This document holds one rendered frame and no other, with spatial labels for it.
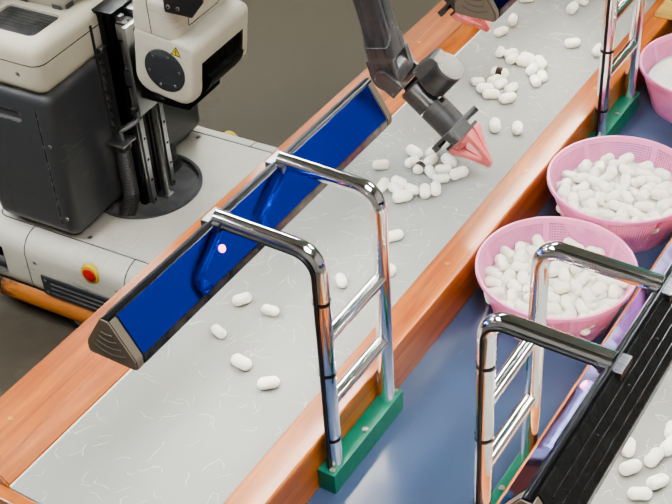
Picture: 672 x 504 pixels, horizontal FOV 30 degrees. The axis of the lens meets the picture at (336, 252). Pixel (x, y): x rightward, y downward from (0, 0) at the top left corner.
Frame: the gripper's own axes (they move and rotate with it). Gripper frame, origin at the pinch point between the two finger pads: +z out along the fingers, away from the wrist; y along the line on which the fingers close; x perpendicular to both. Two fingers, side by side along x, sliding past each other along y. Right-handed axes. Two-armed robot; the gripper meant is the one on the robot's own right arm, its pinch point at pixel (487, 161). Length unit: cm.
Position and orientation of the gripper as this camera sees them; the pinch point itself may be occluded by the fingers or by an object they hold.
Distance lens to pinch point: 233.9
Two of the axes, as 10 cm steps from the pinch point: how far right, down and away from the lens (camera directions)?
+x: -4.6, 4.3, 7.8
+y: 5.4, -5.6, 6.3
